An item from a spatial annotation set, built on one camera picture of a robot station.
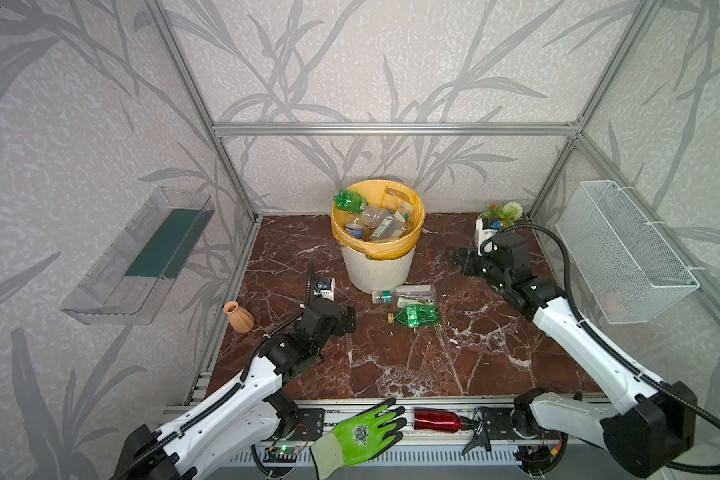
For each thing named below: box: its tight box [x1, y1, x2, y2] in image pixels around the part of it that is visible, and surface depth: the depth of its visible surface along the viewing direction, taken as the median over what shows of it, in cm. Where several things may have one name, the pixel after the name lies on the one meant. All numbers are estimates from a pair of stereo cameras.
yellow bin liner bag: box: [375, 179, 426, 260], surface depth 89 cm
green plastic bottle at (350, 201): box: [334, 189, 368, 215], surface depth 84 cm
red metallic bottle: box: [414, 408, 479, 433], surface depth 72 cm
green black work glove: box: [310, 398, 407, 480], surface depth 72 cm
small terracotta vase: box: [223, 300, 255, 333], surface depth 85 cm
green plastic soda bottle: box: [387, 304, 441, 328], surface depth 92 cm
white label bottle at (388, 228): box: [371, 212, 405, 241], surface depth 86 cm
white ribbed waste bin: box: [341, 246, 416, 294], surface depth 88 cm
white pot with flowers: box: [475, 201, 524, 256], surface depth 101 cm
